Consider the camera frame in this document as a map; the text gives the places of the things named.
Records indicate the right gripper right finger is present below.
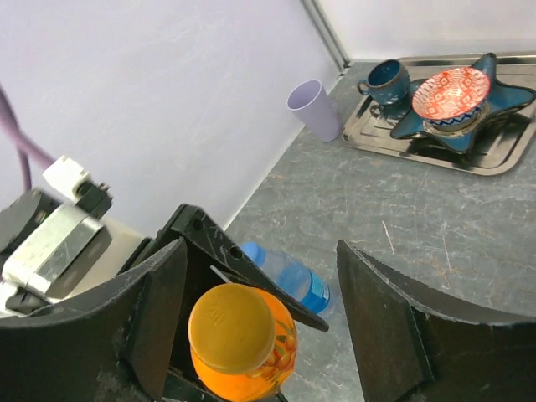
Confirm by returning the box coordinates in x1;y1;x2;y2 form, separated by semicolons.
337;240;535;401

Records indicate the red patterned bowl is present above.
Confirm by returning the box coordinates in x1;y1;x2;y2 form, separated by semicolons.
411;67;492;132

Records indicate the blue star-shaped dish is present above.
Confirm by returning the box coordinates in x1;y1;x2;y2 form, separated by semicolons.
390;53;535;154

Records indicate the steel tray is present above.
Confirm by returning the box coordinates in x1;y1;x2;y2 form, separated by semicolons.
342;53;535;176

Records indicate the clear bottle blue cap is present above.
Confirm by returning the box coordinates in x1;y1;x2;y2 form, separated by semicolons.
241;242;338;320

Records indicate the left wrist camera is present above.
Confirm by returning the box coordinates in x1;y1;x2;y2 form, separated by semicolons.
0;154;146;315

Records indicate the orange juice bottle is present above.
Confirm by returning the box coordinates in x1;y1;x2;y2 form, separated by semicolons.
188;283;298;401

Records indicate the dark blue mug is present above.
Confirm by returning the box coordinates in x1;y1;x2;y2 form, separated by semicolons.
357;59;410;106

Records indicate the left aluminium frame post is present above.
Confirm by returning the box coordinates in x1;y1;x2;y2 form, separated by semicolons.
301;0;352;72

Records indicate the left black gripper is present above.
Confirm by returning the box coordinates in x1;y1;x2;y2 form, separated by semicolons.
120;204;329;402

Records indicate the lilac plastic cup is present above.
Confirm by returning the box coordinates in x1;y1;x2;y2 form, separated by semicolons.
286;80;343;142

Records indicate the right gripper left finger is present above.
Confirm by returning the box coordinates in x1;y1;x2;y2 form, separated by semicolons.
1;240;187;401

